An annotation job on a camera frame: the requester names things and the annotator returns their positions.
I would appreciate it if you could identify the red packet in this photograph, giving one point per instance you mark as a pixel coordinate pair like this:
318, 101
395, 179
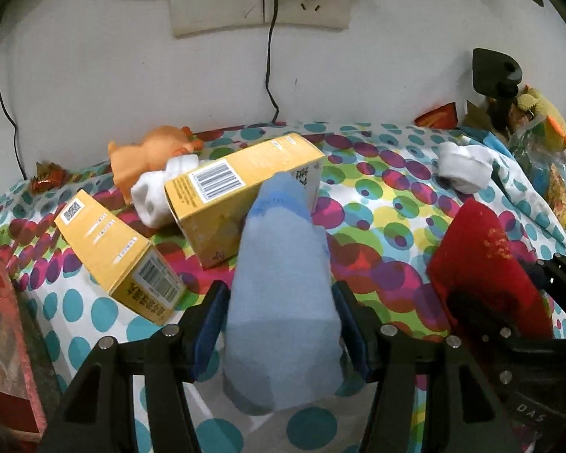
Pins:
438, 115

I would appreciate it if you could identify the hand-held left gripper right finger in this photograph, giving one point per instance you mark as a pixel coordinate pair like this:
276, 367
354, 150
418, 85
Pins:
356, 344

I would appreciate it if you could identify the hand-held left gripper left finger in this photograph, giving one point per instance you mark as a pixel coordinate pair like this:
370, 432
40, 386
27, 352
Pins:
212, 335

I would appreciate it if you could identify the light blue sock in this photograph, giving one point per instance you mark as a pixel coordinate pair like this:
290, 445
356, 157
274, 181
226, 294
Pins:
283, 316

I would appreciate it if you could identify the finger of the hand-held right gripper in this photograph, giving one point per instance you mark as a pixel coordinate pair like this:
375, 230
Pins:
495, 339
563, 283

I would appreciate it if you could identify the red sock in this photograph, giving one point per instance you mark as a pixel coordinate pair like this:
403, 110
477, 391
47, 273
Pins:
481, 255

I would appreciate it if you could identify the red candy wrapper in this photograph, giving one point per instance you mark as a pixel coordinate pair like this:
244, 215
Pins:
49, 179

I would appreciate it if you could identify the pile of snack packets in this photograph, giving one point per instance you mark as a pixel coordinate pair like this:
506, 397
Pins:
556, 184

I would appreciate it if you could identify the small white sock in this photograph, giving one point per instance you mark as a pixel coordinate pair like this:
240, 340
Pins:
462, 165
151, 198

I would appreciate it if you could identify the orange rubber toy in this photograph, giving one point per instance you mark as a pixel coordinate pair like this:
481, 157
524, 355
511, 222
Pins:
141, 160

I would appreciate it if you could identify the red round tray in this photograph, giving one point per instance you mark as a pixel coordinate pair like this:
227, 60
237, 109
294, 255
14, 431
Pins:
4, 339

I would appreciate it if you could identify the black camera stand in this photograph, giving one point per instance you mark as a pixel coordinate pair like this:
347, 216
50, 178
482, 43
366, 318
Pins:
490, 71

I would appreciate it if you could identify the yellow carton box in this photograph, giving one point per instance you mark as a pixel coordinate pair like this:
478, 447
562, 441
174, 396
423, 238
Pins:
207, 217
118, 255

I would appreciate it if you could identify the polka dot tablecloth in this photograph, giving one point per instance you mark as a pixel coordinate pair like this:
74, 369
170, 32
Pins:
382, 245

